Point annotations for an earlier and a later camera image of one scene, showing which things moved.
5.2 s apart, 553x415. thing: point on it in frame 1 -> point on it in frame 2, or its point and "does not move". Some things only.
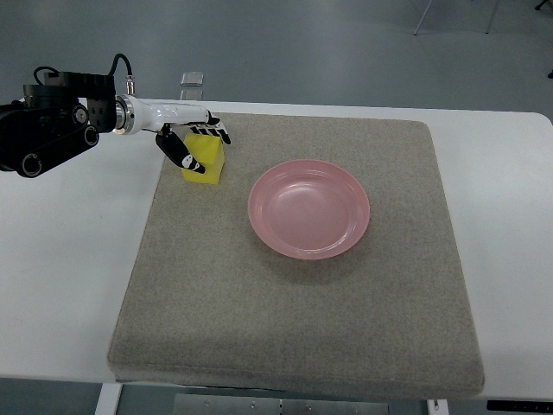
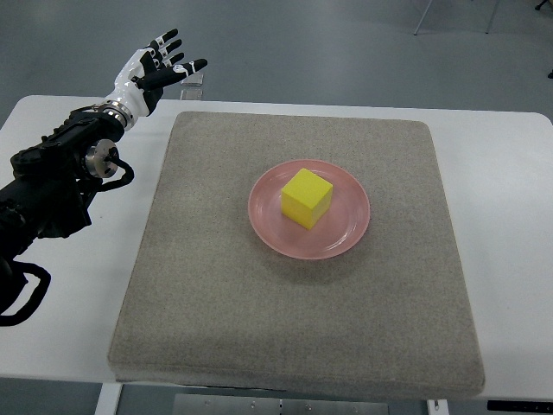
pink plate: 308,209 does not move
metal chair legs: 428,6 does not move
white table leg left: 108,399 does not move
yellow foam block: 209,151 -> 306,198
